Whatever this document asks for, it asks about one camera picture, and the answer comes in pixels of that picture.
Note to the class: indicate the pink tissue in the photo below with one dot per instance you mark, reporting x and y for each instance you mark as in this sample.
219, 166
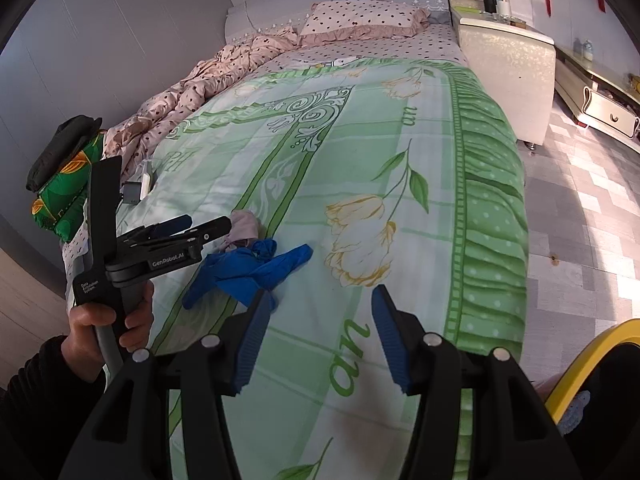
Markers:
242, 225

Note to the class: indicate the white low cabinet with drawer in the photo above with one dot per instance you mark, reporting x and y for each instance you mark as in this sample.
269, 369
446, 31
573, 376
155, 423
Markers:
600, 105

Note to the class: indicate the white nightstand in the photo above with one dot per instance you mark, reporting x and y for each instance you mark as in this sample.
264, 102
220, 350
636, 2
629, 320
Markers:
500, 75

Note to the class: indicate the small clear bottles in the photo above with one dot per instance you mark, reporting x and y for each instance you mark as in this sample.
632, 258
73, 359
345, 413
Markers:
585, 50

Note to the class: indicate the person's left forearm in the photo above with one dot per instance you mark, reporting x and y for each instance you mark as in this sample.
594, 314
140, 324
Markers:
40, 400

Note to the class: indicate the black phone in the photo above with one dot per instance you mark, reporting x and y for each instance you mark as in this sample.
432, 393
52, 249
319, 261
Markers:
131, 194

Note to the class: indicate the white dotted bed sheet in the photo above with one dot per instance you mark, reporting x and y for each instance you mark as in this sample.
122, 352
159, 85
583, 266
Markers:
435, 40

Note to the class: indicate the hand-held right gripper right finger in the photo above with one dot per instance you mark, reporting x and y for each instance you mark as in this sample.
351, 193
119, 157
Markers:
387, 335

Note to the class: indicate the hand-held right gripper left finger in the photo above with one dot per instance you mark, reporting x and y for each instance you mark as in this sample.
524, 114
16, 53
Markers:
252, 340

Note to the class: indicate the white cup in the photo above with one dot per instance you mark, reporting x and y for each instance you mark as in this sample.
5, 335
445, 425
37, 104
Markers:
503, 8

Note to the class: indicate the person's left hand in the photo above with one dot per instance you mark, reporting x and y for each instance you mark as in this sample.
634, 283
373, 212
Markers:
137, 325

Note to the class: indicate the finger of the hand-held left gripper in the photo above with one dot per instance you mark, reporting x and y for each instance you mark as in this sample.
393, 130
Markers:
212, 230
172, 224

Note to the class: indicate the yellow trash bin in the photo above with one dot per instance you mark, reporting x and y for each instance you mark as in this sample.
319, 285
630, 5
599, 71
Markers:
590, 350

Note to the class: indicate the green floral blanket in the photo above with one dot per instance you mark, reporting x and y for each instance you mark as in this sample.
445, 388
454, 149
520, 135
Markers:
350, 160

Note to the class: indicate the blue cloth garment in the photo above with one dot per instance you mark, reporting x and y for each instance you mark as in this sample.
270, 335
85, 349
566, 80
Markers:
240, 270

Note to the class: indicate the pink dotted pillow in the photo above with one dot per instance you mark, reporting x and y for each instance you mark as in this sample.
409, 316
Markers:
360, 17

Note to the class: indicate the green printed cushion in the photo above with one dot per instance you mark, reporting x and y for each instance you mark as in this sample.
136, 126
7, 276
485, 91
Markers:
60, 200

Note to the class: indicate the pink dotted quilt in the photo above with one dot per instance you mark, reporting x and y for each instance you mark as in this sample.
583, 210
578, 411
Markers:
200, 75

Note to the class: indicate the blue foam fruit net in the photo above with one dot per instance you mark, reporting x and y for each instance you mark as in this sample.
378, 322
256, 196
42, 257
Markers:
575, 410

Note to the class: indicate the black cloth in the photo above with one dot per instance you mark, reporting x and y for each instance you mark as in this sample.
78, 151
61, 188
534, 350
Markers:
60, 147

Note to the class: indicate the yellow bowl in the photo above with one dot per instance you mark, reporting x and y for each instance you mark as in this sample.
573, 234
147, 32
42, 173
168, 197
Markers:
635, 81

